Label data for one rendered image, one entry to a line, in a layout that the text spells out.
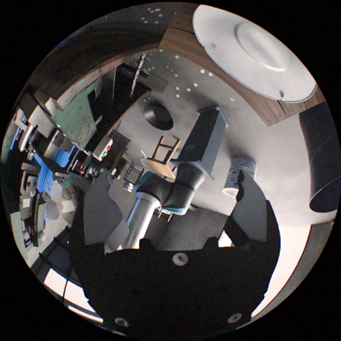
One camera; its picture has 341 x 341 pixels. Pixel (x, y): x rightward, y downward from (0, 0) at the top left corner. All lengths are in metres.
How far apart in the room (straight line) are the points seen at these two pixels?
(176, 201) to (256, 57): 0.57
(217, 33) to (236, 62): 0.08
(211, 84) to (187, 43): 0.46
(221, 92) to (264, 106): 0.43
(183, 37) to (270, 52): 0.20
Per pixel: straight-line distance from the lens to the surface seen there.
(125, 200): 7.12
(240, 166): 1.07
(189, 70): 0.75
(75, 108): 0.44
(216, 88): 0.75
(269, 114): 0.38
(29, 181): 0.63
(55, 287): 3.98
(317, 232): 4.27
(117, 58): 0.38
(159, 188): 0.49
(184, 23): 0.34
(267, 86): 0.30
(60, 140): 0.57
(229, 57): 0.28
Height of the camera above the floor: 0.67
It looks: 16 degrees down
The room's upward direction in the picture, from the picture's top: 153 degrees counter-clockwise
